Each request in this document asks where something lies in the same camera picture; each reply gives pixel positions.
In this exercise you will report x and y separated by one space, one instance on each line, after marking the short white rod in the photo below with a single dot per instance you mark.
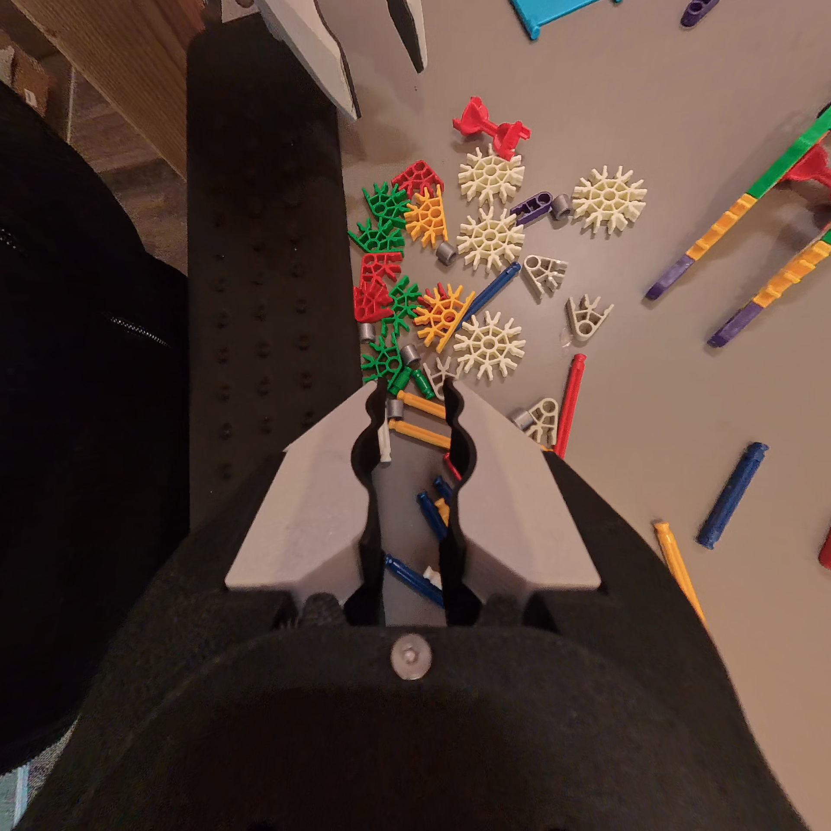
430 574
384 441

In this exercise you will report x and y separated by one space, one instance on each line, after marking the light grey connector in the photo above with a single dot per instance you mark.
441 376
586 316
544 272
544 419

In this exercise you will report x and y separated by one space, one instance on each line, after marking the black perforated foam strip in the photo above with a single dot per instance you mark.
259 259

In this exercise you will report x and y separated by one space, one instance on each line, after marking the grey cylindrical spacer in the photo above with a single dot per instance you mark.
561 204
517 417
367 332
410 355
446 253
394 409

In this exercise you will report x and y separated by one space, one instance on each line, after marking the green fan connector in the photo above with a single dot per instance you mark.
383 360
375 237
384 201
401 305

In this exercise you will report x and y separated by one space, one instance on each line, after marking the long red rod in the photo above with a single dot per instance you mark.
452 464
569 402

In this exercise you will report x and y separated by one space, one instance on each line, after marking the white snowflake connector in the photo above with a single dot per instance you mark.
607 198
490 172
488 344
488 239

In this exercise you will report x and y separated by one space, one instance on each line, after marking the purple rod-end connector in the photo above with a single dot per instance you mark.
698 10
532 206

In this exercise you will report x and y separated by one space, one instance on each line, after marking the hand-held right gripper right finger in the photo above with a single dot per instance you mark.
519 519

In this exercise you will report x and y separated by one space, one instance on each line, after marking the red fan connector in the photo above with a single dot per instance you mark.
380 266
422 176
371 302

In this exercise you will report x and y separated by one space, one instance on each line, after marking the multicoloured toy frame assembly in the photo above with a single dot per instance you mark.
720 227

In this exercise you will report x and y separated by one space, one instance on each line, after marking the blue plastic panel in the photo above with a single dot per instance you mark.
552 13

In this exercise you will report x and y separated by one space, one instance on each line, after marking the red spool piece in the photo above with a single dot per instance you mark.
490 126

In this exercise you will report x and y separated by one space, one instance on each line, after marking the yellow fan connector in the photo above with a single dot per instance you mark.
428 217
445 316

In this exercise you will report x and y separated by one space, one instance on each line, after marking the short green rod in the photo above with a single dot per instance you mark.
412 383

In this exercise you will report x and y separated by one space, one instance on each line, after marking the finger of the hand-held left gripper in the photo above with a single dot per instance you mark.
305 45
409 32

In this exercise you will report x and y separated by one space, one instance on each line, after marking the blue plastic rod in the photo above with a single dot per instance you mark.
412 574
493 289
432 513
443 485

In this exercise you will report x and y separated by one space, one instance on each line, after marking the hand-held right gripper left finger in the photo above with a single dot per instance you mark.
305 519

